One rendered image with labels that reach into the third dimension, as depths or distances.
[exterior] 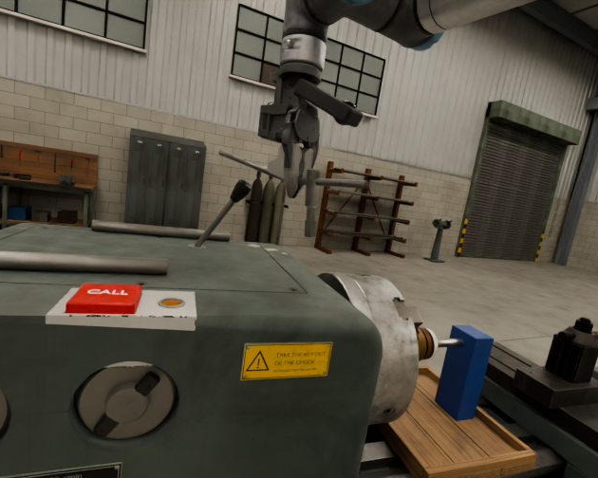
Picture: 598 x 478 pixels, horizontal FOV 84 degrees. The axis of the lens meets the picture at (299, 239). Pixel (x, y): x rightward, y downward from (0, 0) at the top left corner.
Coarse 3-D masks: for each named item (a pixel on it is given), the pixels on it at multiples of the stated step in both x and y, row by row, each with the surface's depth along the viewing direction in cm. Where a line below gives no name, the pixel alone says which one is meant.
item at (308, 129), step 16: (288, 64) 53; (304, 64) 53; (272, 80) 57; (288, 80) 56; (320, 80) 56; (288, 96) 56; (272, 112) 56; (288, 112) 54; (304, 112) 54; (272, 128) 56; (304, 128) 55; (304, 144) 58
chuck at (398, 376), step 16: (368, 288) 66; (384, 288) 68; (368, 304) 62; (384, 304) 64; (384, 320) 61; (400, 320) 62; (384, 336) 60; (400, 336) 61; (416, 336) 62; (384, 352) 59; (400, 352) 60; (416, 352) 61; (384, 368) 58; (400, 368) 59; (416, 368) 61; (384, 384) 59; (400, 384) 60; (416, 384) 61; (384, 400) 60; (400, 400) 61; (384, 416) 63; (400, 416) 64
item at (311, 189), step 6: (312, 174) 55; (318, 174) 55; (312, 180) 55; (306, 186) 56; (312, 186) 55; (318, 186) 55; (306, 192) 56; (312, 192) 55; (318, 192) 56; (306, 198) 56; (312, 198) 55; (306, 204) 56; (312, 204) 55; (312, 210) 56; (312, 216) 56; (306, 222) 57; (312, 222) 56; (306, 228) 57; (312, 228) 57; (306, 234) 57; (312, 234) 57
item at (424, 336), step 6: (420, 330) 78; (426, 330) 79; (420, 336) 76; (426, 336) 77; (420, 342) 75; (426, 342) 77; (432, 342) 77; (420, 348) 75; (426, 348) 76; (432, 348) 77; (420, 354) 75; (426, 354) 77; (432, 354) 77
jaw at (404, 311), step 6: (396, 300) 66; (396, 306) 65; (402, 306) 66; (408, 306) 68; (414, 306) 69; (402, 312) 65; (408, 312) 67; (414, 312) 68; (402, 318) 64; (414, 318) 66; (420, 318) 67; (414, 324) 67
